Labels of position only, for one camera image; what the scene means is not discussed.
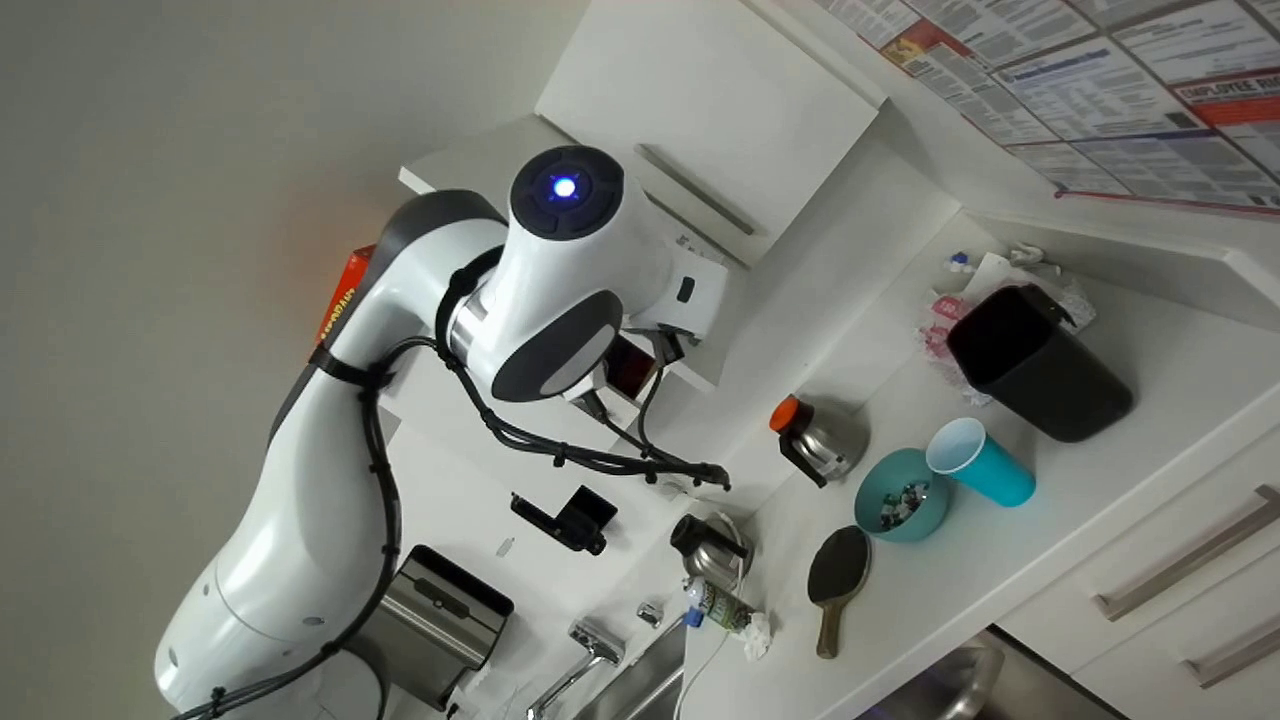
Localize white cabinet door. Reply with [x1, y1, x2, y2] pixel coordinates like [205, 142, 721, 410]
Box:
[537, 0, 877, 266]

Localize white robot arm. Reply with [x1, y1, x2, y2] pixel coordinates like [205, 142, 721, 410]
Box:
[151, 145, 726, 720]

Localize orange-lid steel coffee carafe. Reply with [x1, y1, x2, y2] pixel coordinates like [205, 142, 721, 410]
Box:
[767, 395, 870, 487]

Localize green spray can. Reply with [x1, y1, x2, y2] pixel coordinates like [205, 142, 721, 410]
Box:
[679, 601, 752, 632]

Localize chrome sink faucet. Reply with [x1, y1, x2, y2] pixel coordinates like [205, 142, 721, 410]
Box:
[524, 619, 624, 720]

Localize black table tennis paddle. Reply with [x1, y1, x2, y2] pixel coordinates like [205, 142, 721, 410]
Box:
[807, 525, 870, 661]

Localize teal bowl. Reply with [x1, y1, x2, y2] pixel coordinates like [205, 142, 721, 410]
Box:
[851, 450, 950, 545]

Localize teal plastic cup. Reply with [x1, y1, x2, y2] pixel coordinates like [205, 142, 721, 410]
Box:
[922, 416, 1036, 509]

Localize steel paper towel dispenser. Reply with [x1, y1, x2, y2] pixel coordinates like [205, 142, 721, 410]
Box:
[352, 545, 510, 713]

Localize pink and white packets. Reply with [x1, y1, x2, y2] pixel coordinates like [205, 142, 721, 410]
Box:
[920, 245, 1094, 351]

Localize lower white drawer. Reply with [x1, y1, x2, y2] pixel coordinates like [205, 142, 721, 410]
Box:
[1080, 569, 1280, 720]

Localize black wall mounted holder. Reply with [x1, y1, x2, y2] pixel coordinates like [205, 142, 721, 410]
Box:
[510, 487, 614, 555]

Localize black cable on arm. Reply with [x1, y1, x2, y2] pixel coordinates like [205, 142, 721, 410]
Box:
[171, 245, 735, 720]

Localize white drawer with handle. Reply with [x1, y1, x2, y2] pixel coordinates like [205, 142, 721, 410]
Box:
[996, 395, 1280, 671]

